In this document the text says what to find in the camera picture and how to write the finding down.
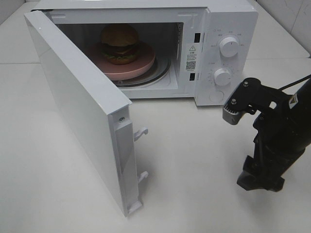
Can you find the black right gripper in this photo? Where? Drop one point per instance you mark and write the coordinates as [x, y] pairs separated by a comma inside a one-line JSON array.
[[281, 126]]

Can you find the round white door button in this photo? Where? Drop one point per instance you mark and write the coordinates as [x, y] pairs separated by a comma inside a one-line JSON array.
[[216, 96]]

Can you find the white microwave knob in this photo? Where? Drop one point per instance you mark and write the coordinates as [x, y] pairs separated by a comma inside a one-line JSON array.
[[222, 77], [229, 46]]

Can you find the pink plate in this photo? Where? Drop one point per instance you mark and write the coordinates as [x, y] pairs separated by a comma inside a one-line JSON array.
[[144, 61]]

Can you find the white microwave door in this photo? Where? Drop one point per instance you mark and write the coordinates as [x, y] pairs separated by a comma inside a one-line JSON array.
[[95, 109]]

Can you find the burger with lettuce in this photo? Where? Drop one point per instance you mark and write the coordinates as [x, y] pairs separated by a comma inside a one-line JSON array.
[[120, 43]]

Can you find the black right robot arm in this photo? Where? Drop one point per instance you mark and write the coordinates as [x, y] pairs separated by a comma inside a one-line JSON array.
[[283, 125]]

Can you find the white microwave oven body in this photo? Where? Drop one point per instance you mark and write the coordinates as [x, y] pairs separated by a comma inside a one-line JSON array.
[[167, 26]]

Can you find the white warning label sticker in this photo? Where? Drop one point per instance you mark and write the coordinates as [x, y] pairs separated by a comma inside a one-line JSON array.
[[192, 57]]

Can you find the glass microwave turntable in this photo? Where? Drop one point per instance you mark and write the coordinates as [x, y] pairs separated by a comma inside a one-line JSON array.
[[159, 68]]

